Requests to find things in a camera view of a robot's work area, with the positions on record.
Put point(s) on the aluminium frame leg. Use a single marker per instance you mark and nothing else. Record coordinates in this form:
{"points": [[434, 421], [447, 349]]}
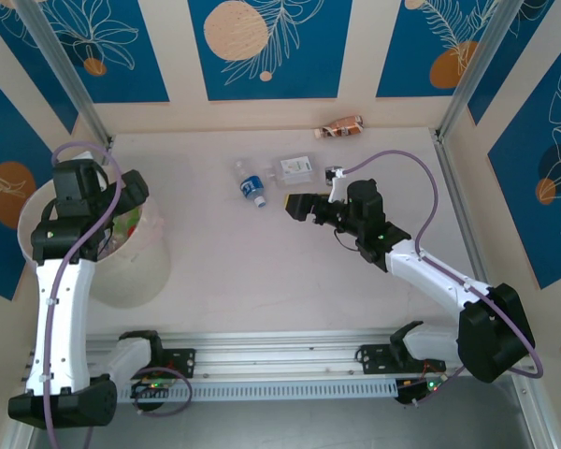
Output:
{"points": [[535, 416]]}

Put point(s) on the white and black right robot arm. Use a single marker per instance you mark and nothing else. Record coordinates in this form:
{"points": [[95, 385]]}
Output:
{"points": [[430, 276]]}

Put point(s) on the grey metal sheet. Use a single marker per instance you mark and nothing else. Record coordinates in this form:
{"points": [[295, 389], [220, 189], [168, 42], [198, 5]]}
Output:
{"points": [[280, 425]]}

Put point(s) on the brown label drink bottle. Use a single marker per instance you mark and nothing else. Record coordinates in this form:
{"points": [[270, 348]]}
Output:
{"points": [[341, 127]]}

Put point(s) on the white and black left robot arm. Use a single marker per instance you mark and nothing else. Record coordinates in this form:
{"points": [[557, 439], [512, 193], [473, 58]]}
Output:
{"points": [[61, 318]]}

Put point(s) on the clear bottle blue label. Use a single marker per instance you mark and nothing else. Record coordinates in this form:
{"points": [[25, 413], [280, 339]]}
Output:
{"points": [[251, 186]]}

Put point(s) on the aluminium frame post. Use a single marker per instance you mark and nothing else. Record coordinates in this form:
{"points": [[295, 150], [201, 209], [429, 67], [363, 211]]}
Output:
{"points": [[61, 61], [486, 56]]}

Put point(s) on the red cap cola bottle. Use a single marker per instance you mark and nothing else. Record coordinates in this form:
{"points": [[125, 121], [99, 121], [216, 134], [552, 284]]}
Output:
{"points": [[132, 229]]}

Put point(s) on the clear bottle green label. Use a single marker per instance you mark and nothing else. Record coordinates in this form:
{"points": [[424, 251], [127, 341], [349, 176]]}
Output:
{"points": [[132, 216]]}

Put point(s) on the square clear bottle white label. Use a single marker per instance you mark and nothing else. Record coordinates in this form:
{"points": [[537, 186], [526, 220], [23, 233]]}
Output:
{"points": [[295, 169]]}

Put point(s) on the small circuit board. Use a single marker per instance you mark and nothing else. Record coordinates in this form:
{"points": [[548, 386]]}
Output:
{"points": [[418, 390], [152, 387]]}

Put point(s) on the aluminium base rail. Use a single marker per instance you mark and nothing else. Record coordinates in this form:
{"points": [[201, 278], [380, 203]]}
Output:
{"points": [[280, 357]]}

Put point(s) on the white round bin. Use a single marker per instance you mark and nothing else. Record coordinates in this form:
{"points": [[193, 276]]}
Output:
{"points": [[135, 271]]}

